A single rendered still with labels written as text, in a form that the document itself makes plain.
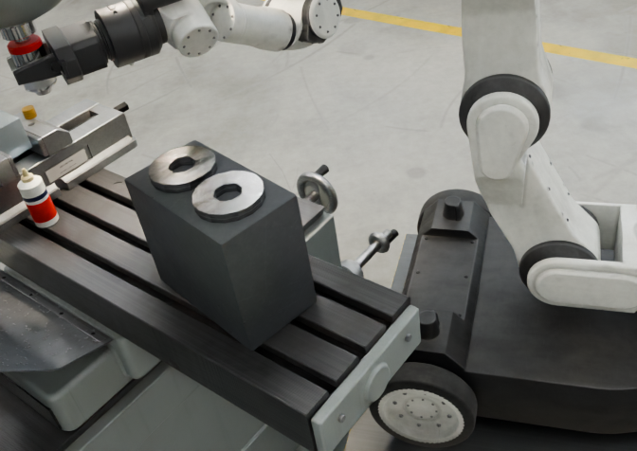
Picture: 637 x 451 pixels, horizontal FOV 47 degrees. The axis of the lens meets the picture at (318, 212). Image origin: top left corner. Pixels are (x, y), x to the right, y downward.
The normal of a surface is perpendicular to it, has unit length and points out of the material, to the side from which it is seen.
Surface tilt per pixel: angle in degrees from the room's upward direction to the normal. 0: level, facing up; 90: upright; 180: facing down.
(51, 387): 0
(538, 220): 90
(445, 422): 90
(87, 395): 90
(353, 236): 0
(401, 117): 0
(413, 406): 90
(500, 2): 115
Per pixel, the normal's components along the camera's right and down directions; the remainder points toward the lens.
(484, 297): -0.14, -0.78
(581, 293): -0.27, 0.62
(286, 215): 0.68, 0.37
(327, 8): 0.73, 0.15
